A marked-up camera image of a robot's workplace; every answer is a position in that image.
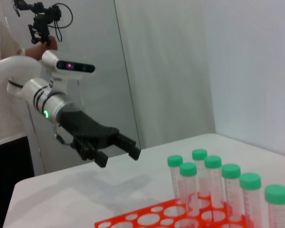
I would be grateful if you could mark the black handheld camera rig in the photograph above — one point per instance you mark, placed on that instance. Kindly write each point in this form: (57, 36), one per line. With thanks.
(41, 22)

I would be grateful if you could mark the bystander bare hand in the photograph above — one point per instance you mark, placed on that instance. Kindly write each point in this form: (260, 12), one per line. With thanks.
(47, 46)

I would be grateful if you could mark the person in beige shirt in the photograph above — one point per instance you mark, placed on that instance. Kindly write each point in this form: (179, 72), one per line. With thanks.
(4, 118)

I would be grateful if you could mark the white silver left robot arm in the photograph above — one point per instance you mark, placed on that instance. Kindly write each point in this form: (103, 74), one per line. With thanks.
(31, 88)

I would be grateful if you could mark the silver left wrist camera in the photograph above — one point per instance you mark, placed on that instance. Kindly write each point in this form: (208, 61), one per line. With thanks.
(71, 66)

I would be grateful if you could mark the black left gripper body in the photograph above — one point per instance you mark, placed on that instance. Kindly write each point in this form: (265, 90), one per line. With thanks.
(85, 126)

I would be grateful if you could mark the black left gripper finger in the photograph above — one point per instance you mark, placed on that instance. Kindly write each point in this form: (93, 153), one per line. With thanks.
(131, 149)
(101, 160)

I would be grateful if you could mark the orange plastic test tube rack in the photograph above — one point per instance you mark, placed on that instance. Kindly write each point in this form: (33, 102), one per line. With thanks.
(97, 224)

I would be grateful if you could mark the bystander bare forearm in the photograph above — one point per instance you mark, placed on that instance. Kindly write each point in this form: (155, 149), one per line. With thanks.
(29, 52)

